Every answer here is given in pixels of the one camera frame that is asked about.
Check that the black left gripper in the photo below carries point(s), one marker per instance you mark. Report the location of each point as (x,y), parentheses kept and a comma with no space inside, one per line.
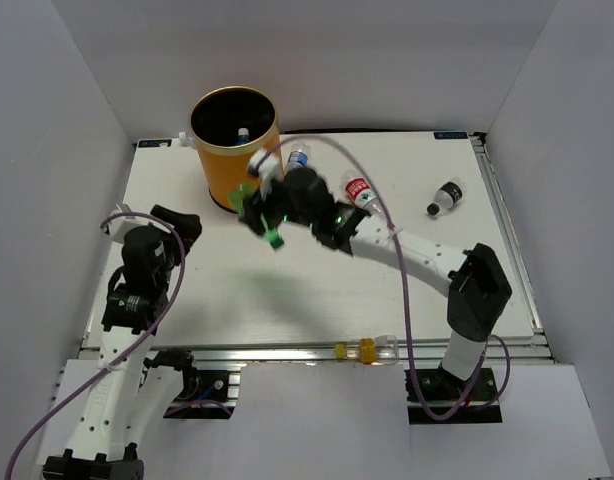
(187,225)

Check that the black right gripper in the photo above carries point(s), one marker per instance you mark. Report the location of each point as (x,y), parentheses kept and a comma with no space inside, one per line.
(262,203)

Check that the green crushed plastic bottle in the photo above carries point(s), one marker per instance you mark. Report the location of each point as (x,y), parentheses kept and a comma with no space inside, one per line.
(247,201)

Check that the clear blue-cap plastic bottle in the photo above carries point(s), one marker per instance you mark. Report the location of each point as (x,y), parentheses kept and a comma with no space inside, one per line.
(243,136)

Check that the red label plastic bottle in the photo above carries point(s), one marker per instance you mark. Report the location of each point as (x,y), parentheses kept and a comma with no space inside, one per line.
(360,192)

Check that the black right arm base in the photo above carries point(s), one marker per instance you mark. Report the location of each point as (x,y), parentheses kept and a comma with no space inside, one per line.
(480,407)

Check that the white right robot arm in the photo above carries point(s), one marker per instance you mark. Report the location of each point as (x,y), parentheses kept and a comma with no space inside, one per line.
(472,280)

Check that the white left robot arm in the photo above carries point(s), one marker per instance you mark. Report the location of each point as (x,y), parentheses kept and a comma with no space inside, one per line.
(129,390)

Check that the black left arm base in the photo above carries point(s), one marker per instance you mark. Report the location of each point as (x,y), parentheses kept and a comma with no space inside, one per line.
(205,393)

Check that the orange cylindrical bin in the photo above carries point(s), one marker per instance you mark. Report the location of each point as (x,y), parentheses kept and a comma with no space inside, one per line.
(214,122)

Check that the blue label plastic bottle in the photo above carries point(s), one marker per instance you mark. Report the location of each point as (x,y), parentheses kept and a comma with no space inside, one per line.
(299,156)

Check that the black label plastic bottle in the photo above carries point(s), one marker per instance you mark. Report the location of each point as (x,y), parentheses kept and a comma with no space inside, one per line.
(446,197)

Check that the yellow cap clear bottle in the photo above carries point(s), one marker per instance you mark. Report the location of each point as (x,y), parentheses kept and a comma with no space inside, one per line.
(380,350)

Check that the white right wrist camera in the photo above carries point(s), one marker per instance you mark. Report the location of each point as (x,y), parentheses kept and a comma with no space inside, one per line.
(264,165)

